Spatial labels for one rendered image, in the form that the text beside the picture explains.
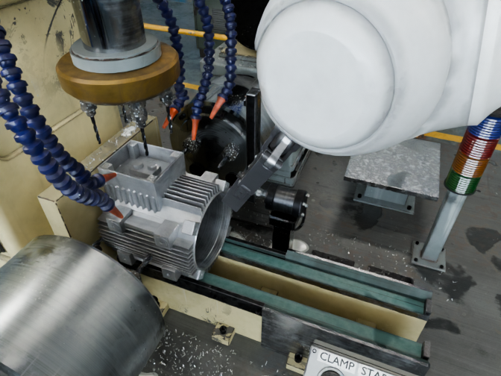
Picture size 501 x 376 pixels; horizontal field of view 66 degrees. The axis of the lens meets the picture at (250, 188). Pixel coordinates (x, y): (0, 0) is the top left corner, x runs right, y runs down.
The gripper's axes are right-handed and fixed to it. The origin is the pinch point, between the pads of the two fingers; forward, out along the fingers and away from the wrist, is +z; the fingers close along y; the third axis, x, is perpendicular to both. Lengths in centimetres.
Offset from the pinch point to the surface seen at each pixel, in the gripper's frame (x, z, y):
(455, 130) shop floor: 120, 67, -259
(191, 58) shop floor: -106, 199, -316
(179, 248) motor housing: -2.1, 17.7, 2.8
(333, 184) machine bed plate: 26, 30, -56
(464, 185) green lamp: 37, -7, -33
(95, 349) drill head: -3.4, 10.4, 25.5
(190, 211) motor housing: -4.4, 13.6, -2.1
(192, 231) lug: -2.0, 13.3, 1.4
